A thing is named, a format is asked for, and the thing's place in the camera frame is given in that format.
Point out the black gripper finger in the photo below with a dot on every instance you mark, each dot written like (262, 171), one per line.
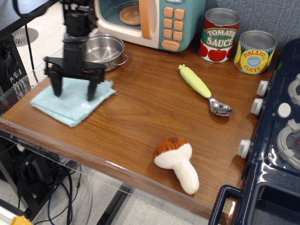
(56, 81)
(92, 87)

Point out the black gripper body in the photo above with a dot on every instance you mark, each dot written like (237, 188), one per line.
(73, 63)

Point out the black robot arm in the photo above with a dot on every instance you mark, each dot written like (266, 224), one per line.
(79, 19)

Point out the small steel pot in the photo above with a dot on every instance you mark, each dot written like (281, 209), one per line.
(105, 49)

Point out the black desk at left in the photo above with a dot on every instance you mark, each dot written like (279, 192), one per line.
(10, 21)

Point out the toy microwave teal cream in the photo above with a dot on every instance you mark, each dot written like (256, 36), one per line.
(168, 25)

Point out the plush mushroom toy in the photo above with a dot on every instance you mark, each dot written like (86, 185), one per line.
(175, 154)

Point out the tomato sauce can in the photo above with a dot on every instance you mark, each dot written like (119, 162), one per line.
(218, 35)

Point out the yellow fuzzy object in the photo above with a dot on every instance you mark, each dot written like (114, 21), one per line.
(20, 220)

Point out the pineapple slices can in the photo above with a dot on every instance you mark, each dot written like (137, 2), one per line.
(255, 51)

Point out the dark blue toy stove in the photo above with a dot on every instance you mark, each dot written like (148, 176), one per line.
(270, 193)

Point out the green handled metal spoon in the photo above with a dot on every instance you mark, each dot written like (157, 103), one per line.
(200, 87)

